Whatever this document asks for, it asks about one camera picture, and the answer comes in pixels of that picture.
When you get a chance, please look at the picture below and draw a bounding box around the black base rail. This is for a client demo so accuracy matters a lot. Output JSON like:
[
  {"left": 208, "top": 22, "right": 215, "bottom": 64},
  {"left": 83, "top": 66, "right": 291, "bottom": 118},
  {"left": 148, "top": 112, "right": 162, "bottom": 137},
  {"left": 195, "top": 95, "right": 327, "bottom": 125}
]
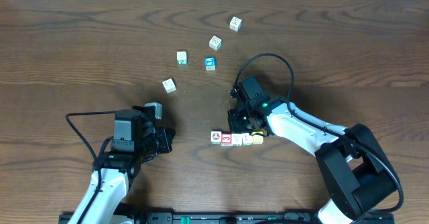
[{"left": 58, "top": 211, "right": 396, "bottom": 224}]

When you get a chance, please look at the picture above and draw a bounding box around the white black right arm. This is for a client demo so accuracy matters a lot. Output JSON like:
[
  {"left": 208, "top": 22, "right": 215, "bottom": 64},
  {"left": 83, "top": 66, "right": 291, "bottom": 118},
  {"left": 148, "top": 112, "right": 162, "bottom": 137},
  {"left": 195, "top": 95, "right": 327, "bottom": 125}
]
[{"left": 228, "top": 93, "right": 404, "bottom": 223}]

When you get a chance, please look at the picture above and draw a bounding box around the yellow-top wooden block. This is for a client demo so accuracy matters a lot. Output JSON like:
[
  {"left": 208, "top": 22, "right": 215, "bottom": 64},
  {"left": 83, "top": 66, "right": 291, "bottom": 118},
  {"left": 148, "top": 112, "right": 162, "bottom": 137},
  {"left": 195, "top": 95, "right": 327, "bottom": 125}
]
[{"left": 251, "top": 131, "right": 265, "bottom": 145}]

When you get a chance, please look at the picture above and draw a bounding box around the soccer ball yellow-top block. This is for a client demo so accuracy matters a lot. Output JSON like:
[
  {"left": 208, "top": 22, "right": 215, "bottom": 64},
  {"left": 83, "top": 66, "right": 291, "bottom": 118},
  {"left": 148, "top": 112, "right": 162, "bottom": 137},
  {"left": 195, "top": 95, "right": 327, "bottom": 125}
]
[{"left": 210, "top": 131, "right": 222, "bottom": 144}]

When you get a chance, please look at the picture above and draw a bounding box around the blue-top umbrella block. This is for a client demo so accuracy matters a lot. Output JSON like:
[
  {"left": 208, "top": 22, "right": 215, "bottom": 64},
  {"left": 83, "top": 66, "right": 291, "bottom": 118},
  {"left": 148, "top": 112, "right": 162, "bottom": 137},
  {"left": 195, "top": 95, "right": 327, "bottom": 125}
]
[{"left": 204, "top": 57, "right": 217, "bottom": 71}]

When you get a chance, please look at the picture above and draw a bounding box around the far plain wooden block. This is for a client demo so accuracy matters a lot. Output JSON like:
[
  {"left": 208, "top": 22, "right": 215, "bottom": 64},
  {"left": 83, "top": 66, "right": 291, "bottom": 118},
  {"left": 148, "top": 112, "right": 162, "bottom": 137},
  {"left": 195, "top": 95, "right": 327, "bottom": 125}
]
[{"left": 229, "top": 16, "right": 243, "bottom": 32}]

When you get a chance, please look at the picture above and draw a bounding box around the blue-side snail block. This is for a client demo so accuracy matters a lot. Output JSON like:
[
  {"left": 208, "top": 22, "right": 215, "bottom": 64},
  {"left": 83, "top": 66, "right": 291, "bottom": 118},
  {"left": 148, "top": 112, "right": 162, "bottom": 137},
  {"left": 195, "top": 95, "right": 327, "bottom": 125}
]
[{"left": 162, "top": 78, "right": 176, "bottom": 93}]

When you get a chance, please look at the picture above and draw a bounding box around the plain green-edge wooden block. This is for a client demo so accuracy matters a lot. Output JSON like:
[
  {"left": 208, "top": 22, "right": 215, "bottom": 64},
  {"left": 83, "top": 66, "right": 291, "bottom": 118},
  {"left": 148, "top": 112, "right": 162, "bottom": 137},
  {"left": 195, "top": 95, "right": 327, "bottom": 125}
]
[{"left": 241, "top": 133, "right": 253, "bottom": 146}]

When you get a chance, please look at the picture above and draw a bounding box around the red-framed number three block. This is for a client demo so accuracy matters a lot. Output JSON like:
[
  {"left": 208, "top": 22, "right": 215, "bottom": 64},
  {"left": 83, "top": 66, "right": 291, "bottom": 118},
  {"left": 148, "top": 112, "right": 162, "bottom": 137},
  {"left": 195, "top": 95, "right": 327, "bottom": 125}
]
[{"left": 221, "top": 133, "right": 232, "bottom": 147}]

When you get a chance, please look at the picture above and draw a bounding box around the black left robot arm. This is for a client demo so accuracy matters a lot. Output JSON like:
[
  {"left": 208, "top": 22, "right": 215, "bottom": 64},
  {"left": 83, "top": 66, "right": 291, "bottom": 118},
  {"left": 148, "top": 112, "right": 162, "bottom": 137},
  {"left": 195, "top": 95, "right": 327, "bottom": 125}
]
[{"left": 60, "top": 103, "right": 176, "bottom": 224}]

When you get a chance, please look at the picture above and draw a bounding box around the green N wooden block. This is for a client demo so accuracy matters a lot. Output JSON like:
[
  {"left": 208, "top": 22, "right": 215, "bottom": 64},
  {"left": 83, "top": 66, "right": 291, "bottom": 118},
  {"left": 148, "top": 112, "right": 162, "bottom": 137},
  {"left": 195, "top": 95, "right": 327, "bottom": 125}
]
[{"left": 231, "top": 133, "right": 243, "bottom": 146}]

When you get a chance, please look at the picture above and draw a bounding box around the green Z block left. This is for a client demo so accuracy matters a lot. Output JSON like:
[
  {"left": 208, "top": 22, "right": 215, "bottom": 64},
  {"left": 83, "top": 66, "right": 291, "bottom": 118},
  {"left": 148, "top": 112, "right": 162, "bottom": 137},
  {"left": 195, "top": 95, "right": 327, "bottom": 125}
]
[{"left": 176, "top": 51, "right": 188, "bottom": 65}]

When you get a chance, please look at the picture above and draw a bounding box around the plain wooden picture block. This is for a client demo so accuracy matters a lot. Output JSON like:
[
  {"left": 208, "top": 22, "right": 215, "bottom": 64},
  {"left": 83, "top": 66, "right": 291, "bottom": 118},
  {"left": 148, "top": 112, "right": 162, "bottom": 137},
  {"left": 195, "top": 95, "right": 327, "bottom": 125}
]
[{"left": 209, "top": 36, "right": 223, "bottom": 51}]

